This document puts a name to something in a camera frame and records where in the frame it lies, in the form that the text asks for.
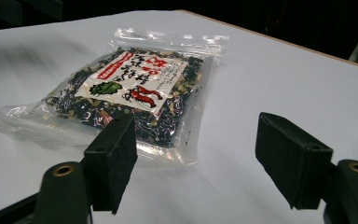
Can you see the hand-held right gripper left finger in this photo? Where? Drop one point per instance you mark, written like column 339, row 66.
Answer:
column 112, row 161

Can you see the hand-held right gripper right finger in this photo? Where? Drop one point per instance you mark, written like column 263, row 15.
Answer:
column 289, row 155

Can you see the clear dried seaweed packet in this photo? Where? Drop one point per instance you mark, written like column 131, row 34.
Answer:
column 143, row 90

